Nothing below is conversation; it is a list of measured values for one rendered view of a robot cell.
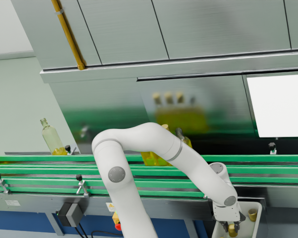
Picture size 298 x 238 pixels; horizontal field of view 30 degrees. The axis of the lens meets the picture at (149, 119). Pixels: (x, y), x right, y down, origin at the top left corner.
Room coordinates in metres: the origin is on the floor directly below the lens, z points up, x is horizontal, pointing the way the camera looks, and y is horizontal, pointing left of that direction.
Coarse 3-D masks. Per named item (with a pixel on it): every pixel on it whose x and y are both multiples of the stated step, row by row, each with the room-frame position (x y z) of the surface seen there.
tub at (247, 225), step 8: (248, 208) 1.65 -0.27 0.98; (256, 208) 1.63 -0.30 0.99; (248, 216) 1.65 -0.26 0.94; (216, 224) 1.60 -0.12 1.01; (240, 224) 1.62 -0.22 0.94; (248, 224) 1.61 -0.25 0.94; (256, 224) 1.53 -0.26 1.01; (216, 232) 1.56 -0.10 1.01; (224, 232) 1.61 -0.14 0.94; (240, 232) 1.58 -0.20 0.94; (248, 232) 1.56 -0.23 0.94; (256, 232) 1.49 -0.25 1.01
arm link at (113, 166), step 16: (112, 144) 1.52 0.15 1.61; (96, 160) 1.50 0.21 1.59; (112, 160) 1.44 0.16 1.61; (112, 176) 1.41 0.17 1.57; (128, 176) 1.42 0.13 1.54; (112, 192) 1.47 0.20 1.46; (128, 192) 1.47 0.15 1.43; (128, 208) 1.47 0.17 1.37; (144, 208) 1.50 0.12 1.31; (128, 224) 1.46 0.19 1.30; (144, 224) 1.46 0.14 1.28
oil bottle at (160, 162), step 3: (153, 153) 1.93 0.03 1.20; (156, 156) 1.93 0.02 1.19; (159, 156) 1.92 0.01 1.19; (156, 159) 1.93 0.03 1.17; (159, 159) 1.92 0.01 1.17; (162, 159) 1.92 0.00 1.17; (156, 162) 1.93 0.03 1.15; (159, 162) 1.93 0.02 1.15; (162, 162) 1.92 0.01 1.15; (165, 162) 1.91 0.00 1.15; (159, 165) 1.93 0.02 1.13; (162, 165) 1.92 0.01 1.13; (165, 165) 1.92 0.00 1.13; (168, 165) 1.92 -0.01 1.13
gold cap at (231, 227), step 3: (228, 225) 1.56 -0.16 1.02; (231, 225) 1.55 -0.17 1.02; (228, 228) 1.55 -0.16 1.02; (231, 228) 1.54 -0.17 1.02; (234, 228) 1.54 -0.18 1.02; (228, 231) 1.54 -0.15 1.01; (231, 231) 1.53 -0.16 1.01; (234, 231) 1.53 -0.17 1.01; (231, 234) 1.53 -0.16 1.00; (234, 234) 1.53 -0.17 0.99; (237, 234) 1.54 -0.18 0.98
